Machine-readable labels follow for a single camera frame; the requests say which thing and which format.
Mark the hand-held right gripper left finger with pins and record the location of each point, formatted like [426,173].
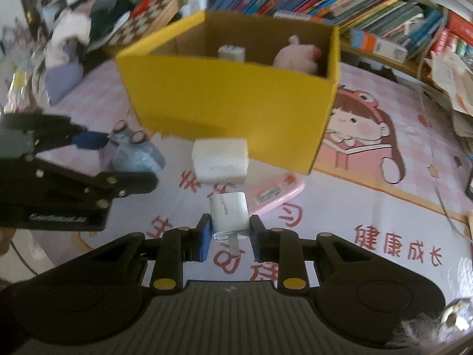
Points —
[204,238]

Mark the orange and white box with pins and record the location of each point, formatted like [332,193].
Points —
[380,46]

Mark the pile of clothes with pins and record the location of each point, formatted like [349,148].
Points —
[77,44]

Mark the yellow cardboard box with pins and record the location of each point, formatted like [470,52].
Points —
[221,103]

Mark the white plug adapter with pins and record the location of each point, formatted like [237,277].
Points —
[229,214]

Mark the white foam cube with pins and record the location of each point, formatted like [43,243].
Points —
[220,162]

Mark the pink flat case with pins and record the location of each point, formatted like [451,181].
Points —
[275,194]

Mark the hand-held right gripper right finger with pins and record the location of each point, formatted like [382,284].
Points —
[256,238]

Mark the black smartphone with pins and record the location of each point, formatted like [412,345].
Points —
[469,183]

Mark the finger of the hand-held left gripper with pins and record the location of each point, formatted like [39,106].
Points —
[125,184]
[90,140]

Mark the blue-grey twin-capped toy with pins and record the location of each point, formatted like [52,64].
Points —
[136,159]

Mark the pink printed table mat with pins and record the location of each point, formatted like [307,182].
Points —
[388,207]

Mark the pile of papers and books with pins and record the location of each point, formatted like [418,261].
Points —
[451,88]

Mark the wooden chessboard box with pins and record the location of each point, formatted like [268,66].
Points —
[155,14]

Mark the pink plush pig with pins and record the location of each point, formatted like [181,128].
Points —
[295,59]

